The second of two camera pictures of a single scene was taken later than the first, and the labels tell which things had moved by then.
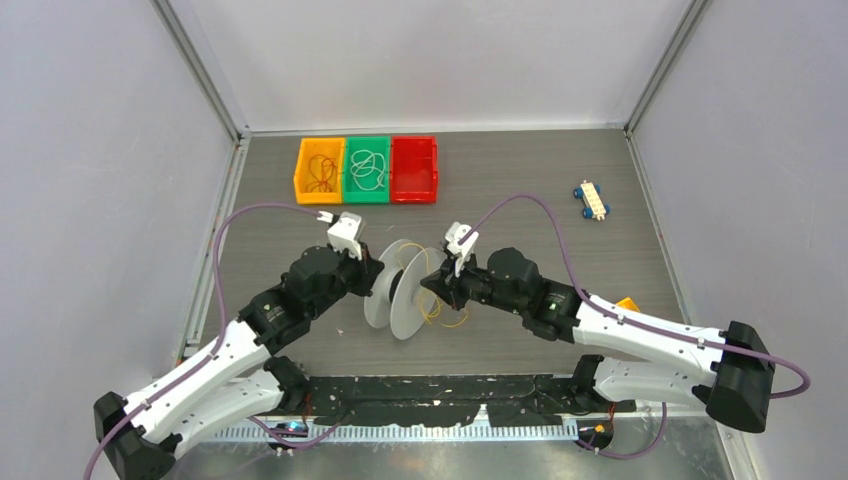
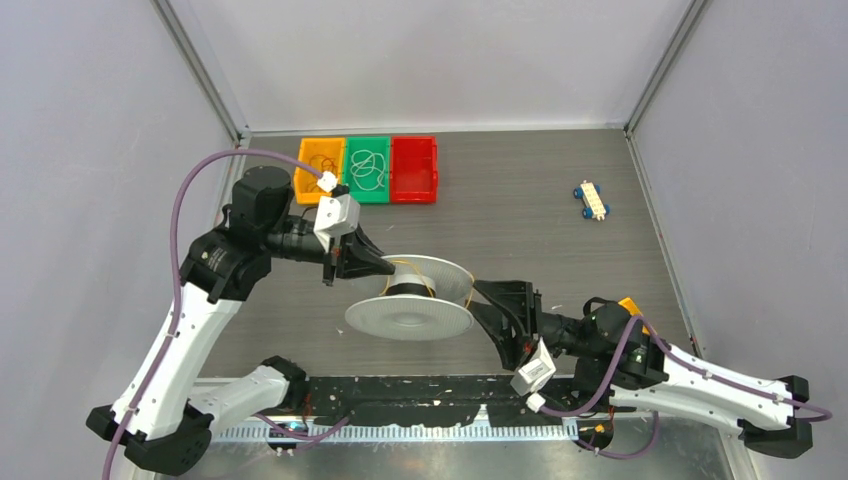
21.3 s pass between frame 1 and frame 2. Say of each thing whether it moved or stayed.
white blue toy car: stayed
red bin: stayed
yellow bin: stayed
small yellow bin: stayed
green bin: stayed
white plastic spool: moved
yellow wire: moved
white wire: stayed
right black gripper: moved
